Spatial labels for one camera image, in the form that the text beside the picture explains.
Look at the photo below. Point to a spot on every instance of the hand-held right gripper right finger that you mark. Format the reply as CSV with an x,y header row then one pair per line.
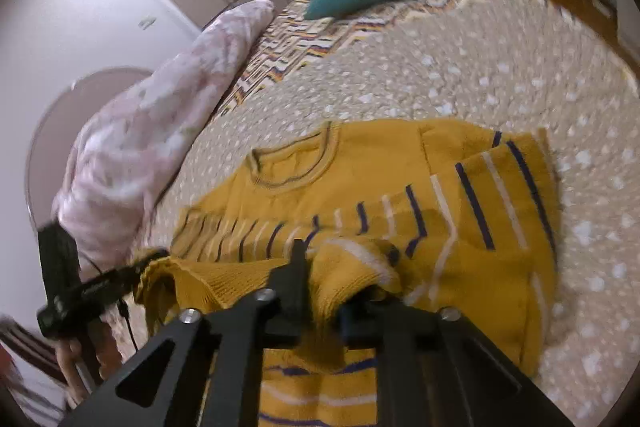
x,y
350,322

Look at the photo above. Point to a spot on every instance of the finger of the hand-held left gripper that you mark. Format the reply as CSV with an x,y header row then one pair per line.
x,y
150,258

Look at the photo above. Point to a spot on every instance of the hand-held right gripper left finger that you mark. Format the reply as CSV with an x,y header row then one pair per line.
x,y
295,287

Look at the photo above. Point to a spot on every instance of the yellow striped knit sweater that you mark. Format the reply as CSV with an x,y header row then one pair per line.
x,y
380,207

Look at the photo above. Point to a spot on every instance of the striped sleeve forearm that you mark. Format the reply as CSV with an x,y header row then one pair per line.
x,y
27,347

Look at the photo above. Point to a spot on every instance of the person's left hand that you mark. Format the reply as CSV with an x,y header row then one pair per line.
x,y
80,359

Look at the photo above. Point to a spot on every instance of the pink floral blanket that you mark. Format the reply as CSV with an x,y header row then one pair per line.
x,y
150,122

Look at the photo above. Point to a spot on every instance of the zigzag patterned bed sheet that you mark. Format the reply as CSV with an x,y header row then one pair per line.
x,y
300,42

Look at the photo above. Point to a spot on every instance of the dotted beige bedspread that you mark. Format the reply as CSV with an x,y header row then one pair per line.
x,y
450,72

